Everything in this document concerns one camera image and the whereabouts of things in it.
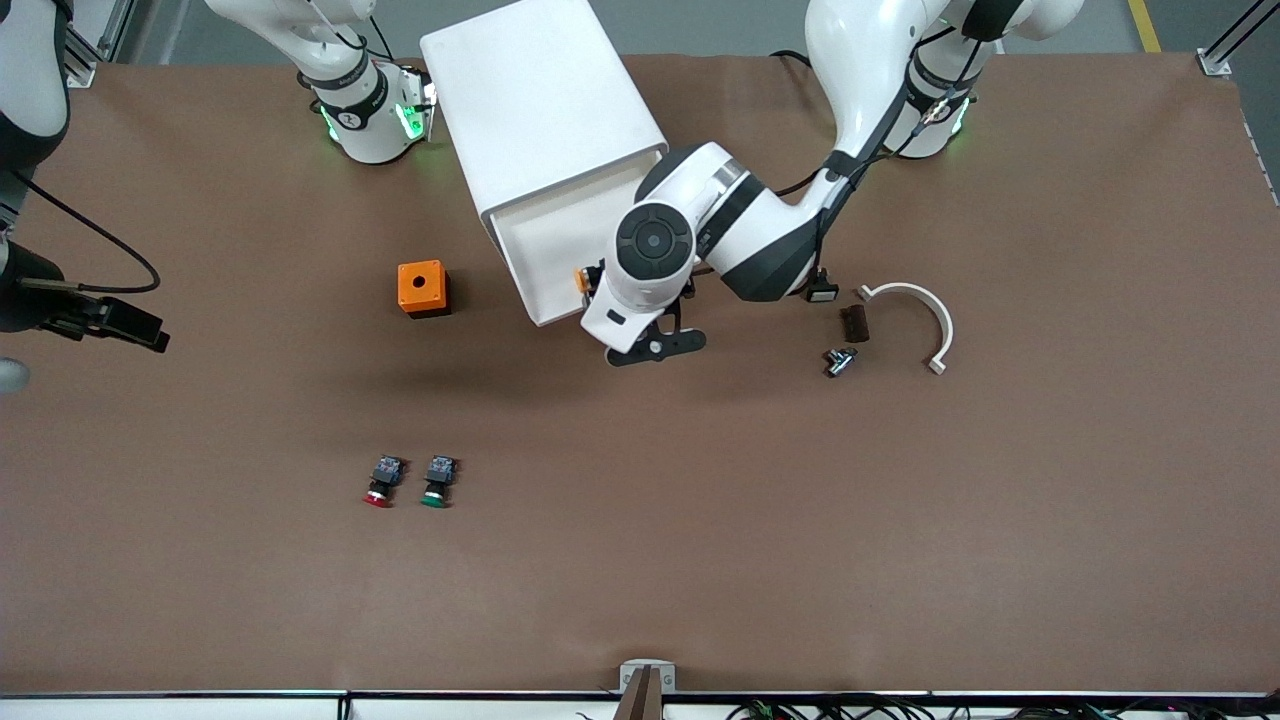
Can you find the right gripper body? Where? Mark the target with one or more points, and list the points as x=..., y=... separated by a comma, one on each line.
x=28, y=300

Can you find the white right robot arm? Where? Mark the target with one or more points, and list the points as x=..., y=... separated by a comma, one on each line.
x=365, y=120

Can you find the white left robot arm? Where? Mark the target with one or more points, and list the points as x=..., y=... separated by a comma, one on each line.
x=760, y=230

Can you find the black white square button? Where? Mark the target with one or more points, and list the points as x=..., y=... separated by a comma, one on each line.
x=823, y=293

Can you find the white drawer cabinet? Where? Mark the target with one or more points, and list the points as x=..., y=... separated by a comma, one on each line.
x=540, y=90

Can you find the green push button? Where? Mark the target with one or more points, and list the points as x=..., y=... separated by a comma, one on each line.
x=438, y=478

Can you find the red push button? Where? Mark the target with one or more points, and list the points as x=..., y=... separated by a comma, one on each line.
x=384, y=478

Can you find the silver metal fitting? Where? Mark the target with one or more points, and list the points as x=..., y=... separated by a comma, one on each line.
x=840, y=362

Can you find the brown terminal block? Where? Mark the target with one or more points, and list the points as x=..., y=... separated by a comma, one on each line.
x=856, y=324

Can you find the white curved plastic clamp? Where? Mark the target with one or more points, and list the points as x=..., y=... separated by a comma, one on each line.
x=941, y=320

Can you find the orange button enclosure box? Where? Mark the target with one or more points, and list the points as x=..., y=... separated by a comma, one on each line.
x=420, y=285

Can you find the aluminium frame profile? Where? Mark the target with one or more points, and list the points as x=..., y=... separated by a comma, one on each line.
x=1215, y=62
x=85, y=65

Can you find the grey metal bracket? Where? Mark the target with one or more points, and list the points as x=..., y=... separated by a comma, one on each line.
x=630, y=675

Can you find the brown post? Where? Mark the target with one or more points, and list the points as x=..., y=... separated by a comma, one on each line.
x=640, y=700

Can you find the white table edge rail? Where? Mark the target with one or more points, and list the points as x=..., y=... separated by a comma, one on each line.
x=200, y=708

